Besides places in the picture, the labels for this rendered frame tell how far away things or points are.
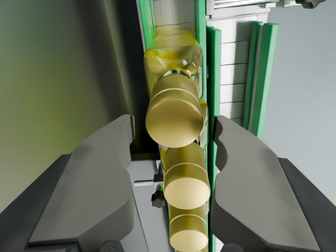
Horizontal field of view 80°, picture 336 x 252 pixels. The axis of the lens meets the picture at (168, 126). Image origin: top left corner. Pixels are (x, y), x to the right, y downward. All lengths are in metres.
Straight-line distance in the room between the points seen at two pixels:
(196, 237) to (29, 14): 0.24
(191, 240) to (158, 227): 0.50
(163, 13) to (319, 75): 0.43
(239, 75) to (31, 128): 0.34
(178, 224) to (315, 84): 0.54
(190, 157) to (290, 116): 0.52
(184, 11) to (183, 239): 0.33
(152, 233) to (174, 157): 0.58
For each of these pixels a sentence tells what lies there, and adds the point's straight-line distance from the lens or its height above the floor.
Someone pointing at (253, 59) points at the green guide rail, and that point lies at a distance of 0.39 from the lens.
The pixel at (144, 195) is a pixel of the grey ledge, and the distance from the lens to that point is 0.59.
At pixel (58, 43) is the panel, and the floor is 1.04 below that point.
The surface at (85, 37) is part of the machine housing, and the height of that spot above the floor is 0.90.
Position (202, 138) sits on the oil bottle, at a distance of 0.21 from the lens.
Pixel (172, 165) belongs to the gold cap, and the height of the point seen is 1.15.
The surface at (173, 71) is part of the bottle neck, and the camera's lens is 0.17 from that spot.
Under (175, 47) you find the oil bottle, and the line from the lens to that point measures 0.19.
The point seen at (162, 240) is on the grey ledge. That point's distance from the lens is 0.76.
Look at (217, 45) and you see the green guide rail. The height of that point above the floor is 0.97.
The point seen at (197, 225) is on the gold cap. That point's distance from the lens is 0.19.
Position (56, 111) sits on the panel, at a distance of 0.23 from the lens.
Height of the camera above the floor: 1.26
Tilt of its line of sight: 60 degrees down
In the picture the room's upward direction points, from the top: 176 degrees counter-clockwise
